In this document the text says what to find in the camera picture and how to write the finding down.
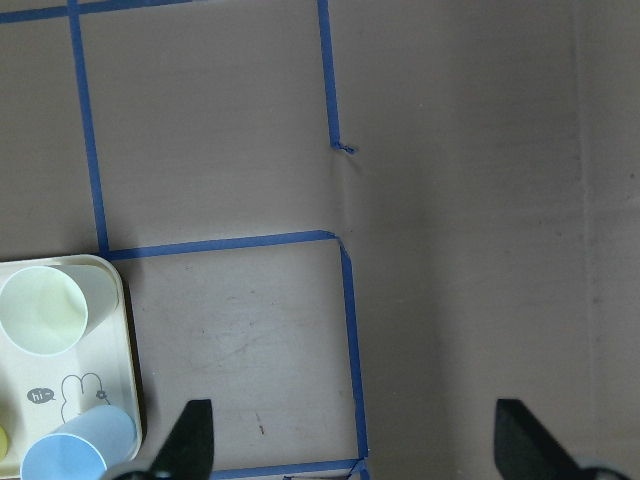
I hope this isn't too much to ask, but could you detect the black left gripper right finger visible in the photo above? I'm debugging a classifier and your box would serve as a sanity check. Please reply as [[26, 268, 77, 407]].
[[494, 399, 582, 480]]

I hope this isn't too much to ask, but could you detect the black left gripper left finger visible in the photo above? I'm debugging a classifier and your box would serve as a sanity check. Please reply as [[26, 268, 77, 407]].
[[148, 399, 215, 479]]

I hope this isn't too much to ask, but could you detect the white plastic cup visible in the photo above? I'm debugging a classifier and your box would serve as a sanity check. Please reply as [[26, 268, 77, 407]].
[[1, 265, 119, 356]]

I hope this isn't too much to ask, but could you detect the cream rabbit print tray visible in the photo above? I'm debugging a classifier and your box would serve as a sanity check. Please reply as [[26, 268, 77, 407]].
[[1, 255, 143, 479]]

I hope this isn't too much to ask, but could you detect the blue plastic cup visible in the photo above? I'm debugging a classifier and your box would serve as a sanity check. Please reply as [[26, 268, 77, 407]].
[[20, 405, 137, 479]]

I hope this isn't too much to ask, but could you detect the yellow plastic cup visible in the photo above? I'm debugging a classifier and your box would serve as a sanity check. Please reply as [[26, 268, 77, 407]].
[[0, 426, 10, 461]]

